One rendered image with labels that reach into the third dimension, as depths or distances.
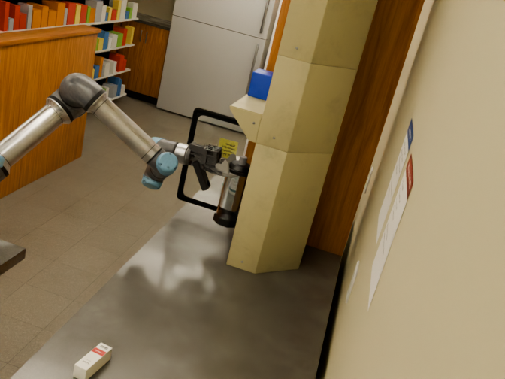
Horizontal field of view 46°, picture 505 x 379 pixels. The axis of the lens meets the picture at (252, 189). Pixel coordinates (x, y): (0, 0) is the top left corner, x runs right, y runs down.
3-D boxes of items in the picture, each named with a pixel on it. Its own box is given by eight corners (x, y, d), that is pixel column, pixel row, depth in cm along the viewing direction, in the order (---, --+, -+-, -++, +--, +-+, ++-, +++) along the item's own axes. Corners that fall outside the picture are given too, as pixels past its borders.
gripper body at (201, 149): (218, 153, 214) (186, 144, 216) (214, 174, 217) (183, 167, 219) (224, 147, 221) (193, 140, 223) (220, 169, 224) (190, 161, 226)
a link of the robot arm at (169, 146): (148, 160, 226) (155, 140, 229) (175, 167, 224) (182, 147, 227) (143, 152, 219) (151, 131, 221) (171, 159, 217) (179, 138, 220)
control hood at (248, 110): (274, 123, 229) (280, 98, 225) (255, 143, 199) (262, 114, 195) (246, 115, 230) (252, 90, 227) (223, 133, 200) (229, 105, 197)
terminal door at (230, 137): (245, 220, 243) (268, 128, 228) (175, 198, 247) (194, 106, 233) (245, 219, 243) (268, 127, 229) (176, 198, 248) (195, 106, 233)
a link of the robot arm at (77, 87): (80, 56, 197) (188, 158, 206) (76, 68, 207) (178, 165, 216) (55, 78, 193) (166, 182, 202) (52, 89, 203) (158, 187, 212)
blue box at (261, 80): (278, 98, 224) (284, 74, 221) (273, 102, 215) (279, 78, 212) (253, 91, 226) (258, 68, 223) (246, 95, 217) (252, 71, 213)
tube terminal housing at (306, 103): (305, 250, 242) (360, 64, 215) (291, 286, 212) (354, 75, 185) (246, 231, 245) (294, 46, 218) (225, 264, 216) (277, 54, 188)
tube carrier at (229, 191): (243, 218, 230) (258, 168, 222) (236, 228, 220) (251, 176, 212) (217, 209, 231) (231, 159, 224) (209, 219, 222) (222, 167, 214)
